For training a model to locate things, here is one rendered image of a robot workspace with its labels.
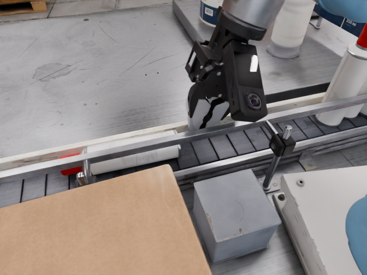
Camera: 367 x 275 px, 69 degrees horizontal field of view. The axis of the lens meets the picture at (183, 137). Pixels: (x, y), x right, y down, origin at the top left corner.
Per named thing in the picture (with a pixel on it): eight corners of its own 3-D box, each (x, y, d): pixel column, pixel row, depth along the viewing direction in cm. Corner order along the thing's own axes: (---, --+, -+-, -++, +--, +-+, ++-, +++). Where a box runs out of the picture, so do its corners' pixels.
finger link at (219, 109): (200, 120, 54) (219, 81, 49) (210, 140, 50) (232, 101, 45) (186, 119, 53) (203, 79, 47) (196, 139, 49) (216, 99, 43)
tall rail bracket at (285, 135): (257, 162, 56) (278, 100, 44) (275, 191, 51) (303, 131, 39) (243, 166, 55) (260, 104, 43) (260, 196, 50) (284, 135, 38)
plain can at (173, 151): (174, 123, 49) (57, 145, 45) (181, 143, 46) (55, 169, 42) (175, 142, 53) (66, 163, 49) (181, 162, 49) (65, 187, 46)
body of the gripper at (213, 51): (218, 77, 50) (249, 12, 43) (237, 105, 44) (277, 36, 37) (181, 71, 47) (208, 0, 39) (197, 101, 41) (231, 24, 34)
